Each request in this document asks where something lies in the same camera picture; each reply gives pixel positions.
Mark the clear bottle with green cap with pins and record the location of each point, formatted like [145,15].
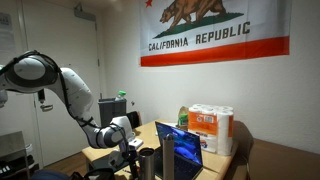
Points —
[121,96]

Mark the black jacket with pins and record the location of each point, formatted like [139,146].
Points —
[132,119]

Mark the grey trash bin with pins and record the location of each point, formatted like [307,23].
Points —
[111,111]

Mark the California Republic flag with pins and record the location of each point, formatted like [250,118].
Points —
[213,50]

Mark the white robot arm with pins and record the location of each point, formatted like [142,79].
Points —
[76,96]

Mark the tall steel cylinder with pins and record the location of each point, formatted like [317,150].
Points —
[168,156]

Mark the wooden chair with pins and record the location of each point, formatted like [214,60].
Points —
[140,118]

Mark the white paper wall notice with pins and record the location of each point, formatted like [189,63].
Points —
[6,36]

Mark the brown paper bag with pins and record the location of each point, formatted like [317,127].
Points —
[182,110]

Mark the grey cabinet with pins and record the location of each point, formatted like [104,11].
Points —
[13,143]

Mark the orange toilet paper pack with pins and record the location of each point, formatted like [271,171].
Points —
[213,133]

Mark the steel tumbler cup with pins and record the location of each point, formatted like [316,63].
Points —
[146,165]

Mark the grey door closer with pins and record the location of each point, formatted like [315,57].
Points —
[85,14]

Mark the dark rectangular mat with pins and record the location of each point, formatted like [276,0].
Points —
[106,161]

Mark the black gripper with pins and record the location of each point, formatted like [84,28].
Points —
[132,163]

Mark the white door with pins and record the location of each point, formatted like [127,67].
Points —
[66,50]

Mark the black laptop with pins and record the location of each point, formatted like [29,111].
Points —
[183,143]

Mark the small green bottle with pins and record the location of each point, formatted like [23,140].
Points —
[183,120]

